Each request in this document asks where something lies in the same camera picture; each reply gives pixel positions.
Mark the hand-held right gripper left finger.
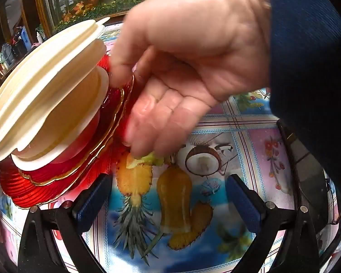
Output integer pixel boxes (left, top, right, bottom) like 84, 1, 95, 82
17, 173, 113, 273

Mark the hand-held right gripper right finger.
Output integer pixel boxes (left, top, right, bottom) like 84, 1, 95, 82
225, 173, 328, 273

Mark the large red scalloped plate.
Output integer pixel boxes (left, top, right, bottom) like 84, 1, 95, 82
0, 54, 140, 209

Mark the small red scalloped plate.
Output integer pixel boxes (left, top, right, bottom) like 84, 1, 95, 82
18, 71, 135, 187

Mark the person's left hand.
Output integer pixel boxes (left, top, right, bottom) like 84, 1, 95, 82
106, 0, 272, 158

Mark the fruit print tablecloth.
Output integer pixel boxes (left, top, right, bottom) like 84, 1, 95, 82
0, 24, 341, 273

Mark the blue water jug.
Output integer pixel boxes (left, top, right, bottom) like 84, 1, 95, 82
1, 43, 19, 63

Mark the black kettle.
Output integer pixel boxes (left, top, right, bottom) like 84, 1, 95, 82
13, 27, 27, 54

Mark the blue box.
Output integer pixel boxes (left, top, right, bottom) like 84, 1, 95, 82
21, 27, 32, 44

